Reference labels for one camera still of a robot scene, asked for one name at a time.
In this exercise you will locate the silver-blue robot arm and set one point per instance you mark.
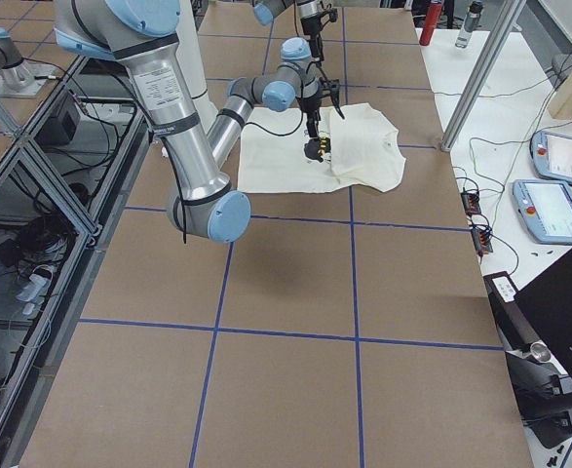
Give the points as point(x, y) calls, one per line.
point(142, 36)
point(310, 15)

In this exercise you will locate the blue teach pendant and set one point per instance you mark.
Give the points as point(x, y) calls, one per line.
point(546, 209)
point(552, 155)

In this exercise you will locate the cream long-sleeve cat shirt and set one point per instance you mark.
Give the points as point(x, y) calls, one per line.
point(361, 149)

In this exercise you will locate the red cylindrical bottle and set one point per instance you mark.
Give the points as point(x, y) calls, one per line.
point(430, 22)

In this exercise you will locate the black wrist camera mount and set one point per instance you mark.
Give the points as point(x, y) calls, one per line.
point(331, 90)

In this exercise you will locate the aluminium frame post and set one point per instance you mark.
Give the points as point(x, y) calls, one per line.
point(491, 50)

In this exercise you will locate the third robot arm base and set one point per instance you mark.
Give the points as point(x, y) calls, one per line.
point(18, 77)

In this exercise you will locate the near blue teach pendant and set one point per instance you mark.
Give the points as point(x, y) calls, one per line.
point(546, 209)

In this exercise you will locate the far blue teach pendant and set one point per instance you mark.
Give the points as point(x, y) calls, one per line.
point(552, 155)

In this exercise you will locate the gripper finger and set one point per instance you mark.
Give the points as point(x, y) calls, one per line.
point(317, 124)
point(316, 47)
point(311, 127)

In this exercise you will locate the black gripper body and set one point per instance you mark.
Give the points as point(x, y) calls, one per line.
point(316, 42)
point(311, 106)

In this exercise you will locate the clear water bottle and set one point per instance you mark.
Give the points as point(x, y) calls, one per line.
point(469, 25)

